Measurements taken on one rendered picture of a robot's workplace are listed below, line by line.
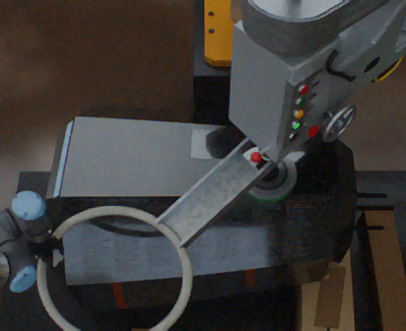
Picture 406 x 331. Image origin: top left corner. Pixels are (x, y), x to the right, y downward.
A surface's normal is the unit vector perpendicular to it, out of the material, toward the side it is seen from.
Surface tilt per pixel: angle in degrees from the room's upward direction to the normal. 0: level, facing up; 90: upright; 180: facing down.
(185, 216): 15
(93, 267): 45
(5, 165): 0
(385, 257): 0
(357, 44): 4
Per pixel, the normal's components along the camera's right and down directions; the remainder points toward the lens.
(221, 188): -0.20, -0.37
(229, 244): 0.01, 0.22
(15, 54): 0.00, -0.53
